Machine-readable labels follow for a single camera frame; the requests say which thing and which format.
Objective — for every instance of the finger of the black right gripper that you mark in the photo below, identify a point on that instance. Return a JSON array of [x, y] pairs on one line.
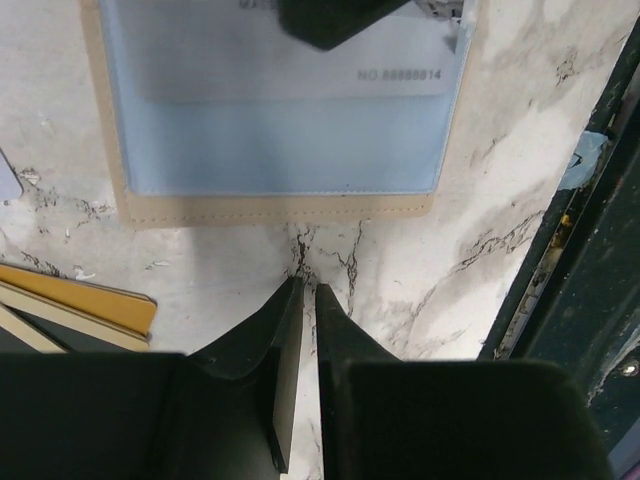
[[326, 24]]

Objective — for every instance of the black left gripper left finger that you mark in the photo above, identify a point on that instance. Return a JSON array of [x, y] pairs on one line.
[[223, 412]]

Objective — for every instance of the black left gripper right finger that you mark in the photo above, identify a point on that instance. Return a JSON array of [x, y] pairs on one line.
[[385, 418]]

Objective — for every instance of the gold card stack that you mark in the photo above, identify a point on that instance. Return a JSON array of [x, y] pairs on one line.
[[55, 315]]

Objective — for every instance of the single silver card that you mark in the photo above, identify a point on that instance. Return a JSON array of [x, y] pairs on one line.
[[199, 51]]

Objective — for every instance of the beige card holder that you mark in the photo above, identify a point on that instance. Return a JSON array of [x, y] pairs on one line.
[[183, 164]]

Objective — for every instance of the silver VIP card stack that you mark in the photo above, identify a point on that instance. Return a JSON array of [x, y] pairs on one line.
[[10, 187]]

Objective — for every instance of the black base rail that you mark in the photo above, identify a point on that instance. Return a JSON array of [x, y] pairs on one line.
[[575, 299]]

